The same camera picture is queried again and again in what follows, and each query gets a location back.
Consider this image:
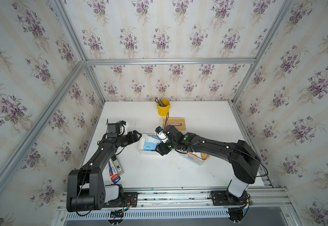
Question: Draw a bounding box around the colored pencils bundle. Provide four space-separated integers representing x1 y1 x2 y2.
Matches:
155 97 166 107

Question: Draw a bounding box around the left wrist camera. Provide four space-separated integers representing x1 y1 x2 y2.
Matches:
118 121 128 136

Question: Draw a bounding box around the white plastic tray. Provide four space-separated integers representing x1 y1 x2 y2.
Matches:
139 134 162 156

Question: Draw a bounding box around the bamboo tissue box lid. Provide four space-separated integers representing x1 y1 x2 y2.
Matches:
189 152 210 161

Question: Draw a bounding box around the clear plastic tissue box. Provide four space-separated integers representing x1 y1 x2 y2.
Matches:
179 152 210 166

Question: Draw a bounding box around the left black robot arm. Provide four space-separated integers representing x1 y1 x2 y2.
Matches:
67 122 142 213

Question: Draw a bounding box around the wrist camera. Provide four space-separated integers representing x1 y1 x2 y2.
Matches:
118 121 128 136
155 126 168 143

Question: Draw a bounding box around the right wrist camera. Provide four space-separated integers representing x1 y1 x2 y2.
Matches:
155 126 168 143

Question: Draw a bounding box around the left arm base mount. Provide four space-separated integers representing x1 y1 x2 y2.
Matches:
104 191 139 224

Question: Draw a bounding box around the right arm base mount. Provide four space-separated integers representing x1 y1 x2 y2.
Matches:
209 190 251 223

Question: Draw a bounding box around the white box with bamboo lid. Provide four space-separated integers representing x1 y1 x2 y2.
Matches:
162 117 186 131

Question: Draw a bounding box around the yellow metal pen bucket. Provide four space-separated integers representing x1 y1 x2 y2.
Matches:
157 99 170 117

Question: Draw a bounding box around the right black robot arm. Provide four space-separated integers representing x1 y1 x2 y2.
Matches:
155 125 262 198

